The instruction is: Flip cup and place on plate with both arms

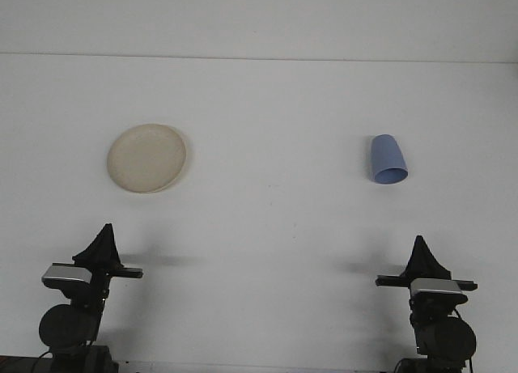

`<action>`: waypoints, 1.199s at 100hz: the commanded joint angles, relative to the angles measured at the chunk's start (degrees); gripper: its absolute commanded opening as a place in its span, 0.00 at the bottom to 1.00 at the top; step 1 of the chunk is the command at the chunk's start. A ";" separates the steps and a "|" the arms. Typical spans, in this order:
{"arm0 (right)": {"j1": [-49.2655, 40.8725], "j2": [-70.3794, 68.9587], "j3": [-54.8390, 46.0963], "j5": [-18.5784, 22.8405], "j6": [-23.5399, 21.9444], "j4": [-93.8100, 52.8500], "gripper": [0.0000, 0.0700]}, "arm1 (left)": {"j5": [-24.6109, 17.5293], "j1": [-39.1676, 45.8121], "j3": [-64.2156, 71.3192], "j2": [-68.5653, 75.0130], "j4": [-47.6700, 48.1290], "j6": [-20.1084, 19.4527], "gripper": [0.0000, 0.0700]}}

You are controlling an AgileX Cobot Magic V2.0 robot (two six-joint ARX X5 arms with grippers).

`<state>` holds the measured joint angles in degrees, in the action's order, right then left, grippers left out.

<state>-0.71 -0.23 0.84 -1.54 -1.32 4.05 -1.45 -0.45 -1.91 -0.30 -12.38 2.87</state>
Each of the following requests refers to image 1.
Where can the pale blue cup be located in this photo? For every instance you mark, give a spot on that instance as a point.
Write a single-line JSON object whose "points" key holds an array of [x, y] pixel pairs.
{"points": [[386, 154]]}

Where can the pale round plate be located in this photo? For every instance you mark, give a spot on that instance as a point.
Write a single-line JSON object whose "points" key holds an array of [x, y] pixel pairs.
{"points": [[145, 158]]}

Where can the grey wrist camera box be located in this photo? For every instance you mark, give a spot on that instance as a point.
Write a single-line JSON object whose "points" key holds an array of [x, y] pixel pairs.
{"points": [[64, 274], [437, 286]]}

